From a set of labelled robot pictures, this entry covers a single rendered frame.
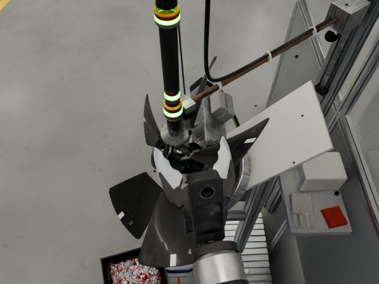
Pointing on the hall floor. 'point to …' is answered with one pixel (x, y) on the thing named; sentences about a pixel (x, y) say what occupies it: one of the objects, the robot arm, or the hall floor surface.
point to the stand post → (251, 212)
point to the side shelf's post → (278, 239)
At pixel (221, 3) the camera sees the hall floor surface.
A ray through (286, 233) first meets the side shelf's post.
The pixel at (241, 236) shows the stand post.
